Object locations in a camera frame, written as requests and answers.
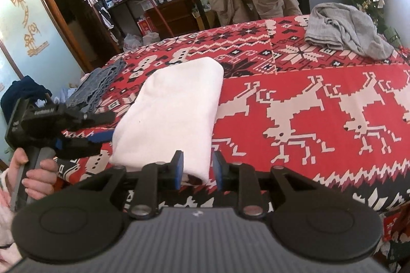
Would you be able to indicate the white knit sweater vest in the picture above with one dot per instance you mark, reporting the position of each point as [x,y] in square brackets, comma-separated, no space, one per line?
[173,100]

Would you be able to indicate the white red-printed plastic bag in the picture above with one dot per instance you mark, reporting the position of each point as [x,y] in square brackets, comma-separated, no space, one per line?
[133,42]

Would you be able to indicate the frosted glass door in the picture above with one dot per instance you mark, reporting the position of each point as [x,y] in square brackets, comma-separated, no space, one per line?
[32,20]

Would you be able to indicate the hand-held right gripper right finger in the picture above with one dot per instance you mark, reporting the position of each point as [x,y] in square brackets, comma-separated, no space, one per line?
[219,172]

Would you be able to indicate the person's left hand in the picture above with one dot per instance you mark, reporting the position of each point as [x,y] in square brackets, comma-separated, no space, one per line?
[41,180]

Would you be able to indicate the plain white plastic bag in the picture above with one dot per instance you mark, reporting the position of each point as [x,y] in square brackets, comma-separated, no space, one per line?
[150,38]

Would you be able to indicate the red patterned blanket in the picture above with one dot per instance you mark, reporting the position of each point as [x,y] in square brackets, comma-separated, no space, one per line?
[288,93]

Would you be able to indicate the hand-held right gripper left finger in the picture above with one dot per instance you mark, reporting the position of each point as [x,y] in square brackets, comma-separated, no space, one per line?
[178,170]

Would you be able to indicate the dark blue garment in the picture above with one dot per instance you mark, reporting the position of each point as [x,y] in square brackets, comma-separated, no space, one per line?
[22,97]

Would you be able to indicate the dark wooden drawer cabinet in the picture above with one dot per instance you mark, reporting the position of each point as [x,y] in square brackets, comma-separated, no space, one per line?
[179,15]

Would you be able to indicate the grey crumpled cloth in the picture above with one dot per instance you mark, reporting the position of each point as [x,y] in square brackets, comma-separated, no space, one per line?
[346,23]

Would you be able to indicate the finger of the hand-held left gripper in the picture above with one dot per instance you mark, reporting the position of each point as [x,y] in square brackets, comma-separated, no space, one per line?
[99,137]
[96,119]

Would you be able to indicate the blue denim jeans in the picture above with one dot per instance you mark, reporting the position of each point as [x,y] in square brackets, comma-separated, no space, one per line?
[96,84]

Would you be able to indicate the red printed carton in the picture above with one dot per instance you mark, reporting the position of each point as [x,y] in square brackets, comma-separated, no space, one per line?
[145,26]

